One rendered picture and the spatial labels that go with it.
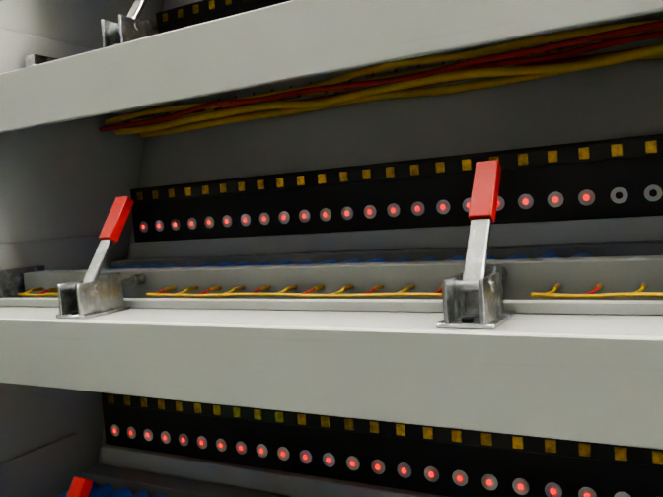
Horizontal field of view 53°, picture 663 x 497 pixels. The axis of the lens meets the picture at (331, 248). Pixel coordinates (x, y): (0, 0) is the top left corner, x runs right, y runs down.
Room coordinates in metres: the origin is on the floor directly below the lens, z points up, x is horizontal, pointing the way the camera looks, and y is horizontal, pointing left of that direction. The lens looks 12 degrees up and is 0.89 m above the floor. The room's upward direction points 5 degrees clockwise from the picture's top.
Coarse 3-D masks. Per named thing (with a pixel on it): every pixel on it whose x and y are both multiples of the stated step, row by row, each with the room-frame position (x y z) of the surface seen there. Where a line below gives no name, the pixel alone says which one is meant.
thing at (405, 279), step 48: (48, 288) 0.53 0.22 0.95; (144, 288) 0.49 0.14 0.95; (192, 288) 0.46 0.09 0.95; (240, 288) 0.44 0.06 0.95; (288, 288) 0.42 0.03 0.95; (336, 288) 0.41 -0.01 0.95; (384, 288) 0.39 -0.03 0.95; (432, 288) 0.38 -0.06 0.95; (528, 288) 0.35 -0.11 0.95; (576, 288) 0.34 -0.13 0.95; (624, 288) 0.33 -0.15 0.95
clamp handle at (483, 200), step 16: (496, 160) 0.33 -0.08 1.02; (480, 176) 0.33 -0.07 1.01; (496, 176) 0.33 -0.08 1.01; (480, 192) 0.33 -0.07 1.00; (496, 192) 0.33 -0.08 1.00; (480, 208) 0.32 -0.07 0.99; (480, 224) 0.32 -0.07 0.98; (480, 240) 0.32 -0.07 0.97; (480, 256) 0.32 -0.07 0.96; (464, 272) 0.32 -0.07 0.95; (480, 272) 0.31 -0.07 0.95
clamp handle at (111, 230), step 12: (120, 204) 0.46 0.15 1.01; (132, 204) 0.46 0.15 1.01; (108, 216) 0.46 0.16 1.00; (120, 216) 0.46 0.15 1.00; (108, 228) 0.45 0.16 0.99; (120, 228) 0.46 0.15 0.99; (108, 240) 0.45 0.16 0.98; (96, 252) 0.45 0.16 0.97; (108, 252) 0.45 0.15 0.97; (96, 264) 0.45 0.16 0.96; (96, 276) 0.45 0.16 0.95
